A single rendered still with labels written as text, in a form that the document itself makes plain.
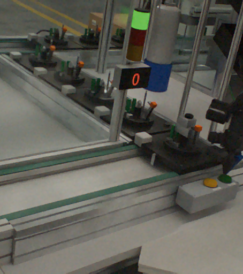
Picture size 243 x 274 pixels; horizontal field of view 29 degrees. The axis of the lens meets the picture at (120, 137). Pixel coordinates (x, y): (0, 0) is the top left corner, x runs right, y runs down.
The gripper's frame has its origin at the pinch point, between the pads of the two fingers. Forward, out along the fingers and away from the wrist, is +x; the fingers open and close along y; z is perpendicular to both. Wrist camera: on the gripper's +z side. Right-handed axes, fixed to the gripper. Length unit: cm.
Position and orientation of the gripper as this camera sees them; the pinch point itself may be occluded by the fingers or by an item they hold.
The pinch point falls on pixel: (227, 164)
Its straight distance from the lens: 151.3
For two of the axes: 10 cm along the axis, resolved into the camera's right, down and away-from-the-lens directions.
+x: -1.7, 9.0, 4.1
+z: -6.1, -4.2, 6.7
